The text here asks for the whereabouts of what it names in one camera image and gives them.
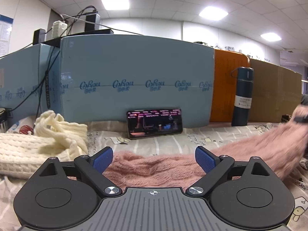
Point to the black smartphone with lit screen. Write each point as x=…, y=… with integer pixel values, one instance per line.
x=153, y=123

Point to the white power adapter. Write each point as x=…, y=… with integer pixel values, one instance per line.
x=58, y=29

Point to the pink knitted sweater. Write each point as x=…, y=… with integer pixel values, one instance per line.
x=281, y=148

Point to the patterned bed sheet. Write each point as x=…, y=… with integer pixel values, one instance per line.
x=114, y=134

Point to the red round object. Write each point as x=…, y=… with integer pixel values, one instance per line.
x=26, y=130

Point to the small black box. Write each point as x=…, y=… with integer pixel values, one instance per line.
x=38, y=36

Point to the light blue foam board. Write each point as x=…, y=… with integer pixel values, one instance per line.
x=105, y=76

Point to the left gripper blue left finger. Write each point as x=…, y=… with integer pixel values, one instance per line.
x=102, y=159

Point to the orange cardboard box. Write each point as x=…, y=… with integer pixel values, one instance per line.
x=224, y=85

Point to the cream knitted sweater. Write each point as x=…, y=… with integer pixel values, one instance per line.
x=22, y=155

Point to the black speaker box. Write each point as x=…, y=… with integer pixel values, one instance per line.
x=92, y=22

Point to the blue wall poster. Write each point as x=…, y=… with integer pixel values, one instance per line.
x=6, y=26

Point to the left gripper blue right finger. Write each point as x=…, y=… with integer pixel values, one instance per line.
x=205, y=159

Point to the dark blue thermos bottle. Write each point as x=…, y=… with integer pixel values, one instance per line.
x=243, y=96

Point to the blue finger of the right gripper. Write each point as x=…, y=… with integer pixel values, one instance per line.
x=301, y=119

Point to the brown cardboard box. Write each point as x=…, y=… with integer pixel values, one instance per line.
x=277, y=91

